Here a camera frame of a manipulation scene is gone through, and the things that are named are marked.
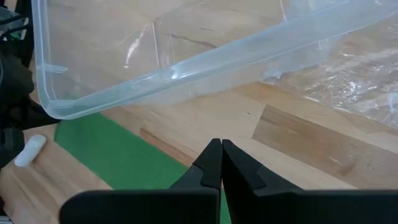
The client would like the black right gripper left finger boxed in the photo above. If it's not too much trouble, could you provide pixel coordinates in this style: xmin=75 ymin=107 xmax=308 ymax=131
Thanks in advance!
xmin=58 ymin=138 xmax=223 ymax=224

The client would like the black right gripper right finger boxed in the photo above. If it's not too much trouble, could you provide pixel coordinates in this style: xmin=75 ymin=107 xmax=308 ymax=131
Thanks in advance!
xmin=221 ymin=139 xmax=398 ymax=224

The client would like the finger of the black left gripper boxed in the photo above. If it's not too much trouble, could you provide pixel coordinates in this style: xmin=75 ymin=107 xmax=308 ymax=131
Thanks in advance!
xmin=21 ymin=98 xmax=62 ymax=131

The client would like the white cylinder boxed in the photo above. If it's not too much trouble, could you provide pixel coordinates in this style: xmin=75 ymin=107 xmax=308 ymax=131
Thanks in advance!
xmin=13 ymin=134 xmax=47 ymax=168

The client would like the green elastic bandage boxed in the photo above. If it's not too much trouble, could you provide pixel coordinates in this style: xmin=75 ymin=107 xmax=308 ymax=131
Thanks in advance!
xmin=53 ymin=112 xmax=233 ymax=224

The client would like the clear plastic container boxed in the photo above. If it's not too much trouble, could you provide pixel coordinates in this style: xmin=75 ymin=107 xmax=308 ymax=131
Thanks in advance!
xmin=30 ymin=0 xmax=398 ymax=121

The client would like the clear plastic bag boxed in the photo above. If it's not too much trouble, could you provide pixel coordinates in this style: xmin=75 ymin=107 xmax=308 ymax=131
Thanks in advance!
xmin=264 ymin=15 xmax=398 ymax=130

